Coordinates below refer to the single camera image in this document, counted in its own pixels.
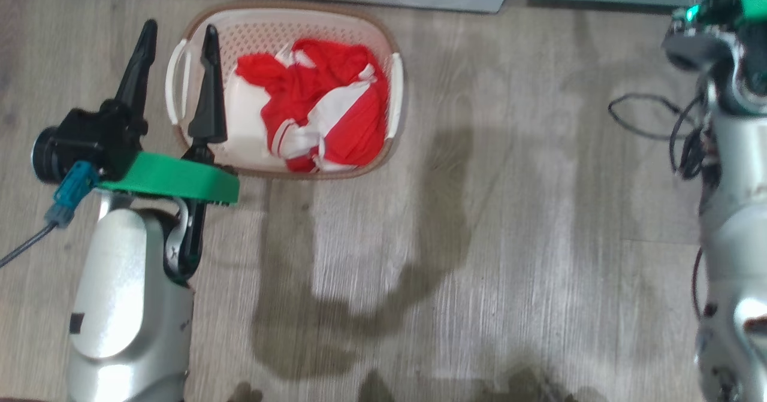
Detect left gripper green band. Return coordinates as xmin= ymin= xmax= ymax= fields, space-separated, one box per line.
xmin=96 ymin=20 xmax=240 ymax=206

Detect red white striped garment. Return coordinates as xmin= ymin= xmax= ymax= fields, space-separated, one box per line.
xmin=262 ymin=61 xmax=391 ymax=173

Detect cream perforated laundry basket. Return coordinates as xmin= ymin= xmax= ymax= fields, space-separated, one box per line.
xmin=165 ymin=2 xmax=405 ymax=180

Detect blue left cable connector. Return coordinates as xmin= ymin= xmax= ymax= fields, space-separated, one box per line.
xmin=45 ymin=161 xmax=99 ymax=228

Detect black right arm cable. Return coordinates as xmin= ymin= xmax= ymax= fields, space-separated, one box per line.
xmin=608 ymin=93 xmax=711 ymax=180

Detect grey left arm cable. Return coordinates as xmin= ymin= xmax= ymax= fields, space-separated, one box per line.
xmin=0 ymin=222 xmax=58 ymax=269

